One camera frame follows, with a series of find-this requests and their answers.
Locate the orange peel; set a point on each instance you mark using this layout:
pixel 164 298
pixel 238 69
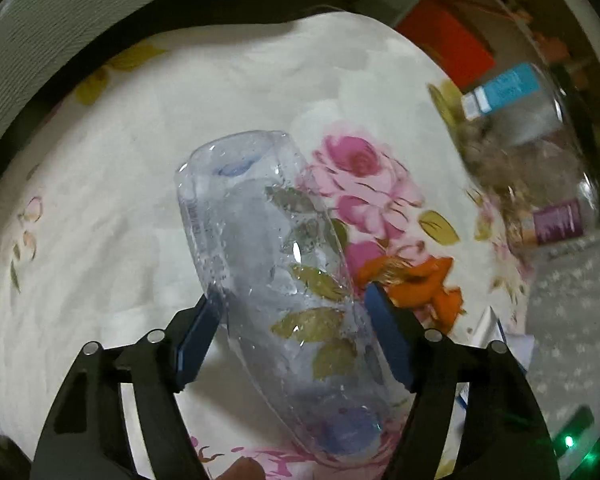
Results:
pixel 430 280

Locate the clear plastic bottle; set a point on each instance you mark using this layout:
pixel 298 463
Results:
pixel 260 240

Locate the red cardboard box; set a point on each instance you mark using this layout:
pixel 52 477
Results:
pixel 445 40

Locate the light blue carton box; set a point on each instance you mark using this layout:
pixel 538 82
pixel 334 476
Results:
pixel 505 90

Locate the striped armrest cover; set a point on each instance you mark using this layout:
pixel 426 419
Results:
pixel 55 15

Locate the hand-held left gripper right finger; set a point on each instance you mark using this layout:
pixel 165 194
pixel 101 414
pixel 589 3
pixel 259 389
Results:
pixel 390 340

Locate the floral tablecloth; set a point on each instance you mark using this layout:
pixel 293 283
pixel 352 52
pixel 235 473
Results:
pixel 130 185

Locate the purple label jar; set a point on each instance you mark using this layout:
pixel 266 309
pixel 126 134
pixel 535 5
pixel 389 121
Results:
pixel 560 220

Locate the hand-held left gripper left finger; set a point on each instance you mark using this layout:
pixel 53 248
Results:
pixel 197 337

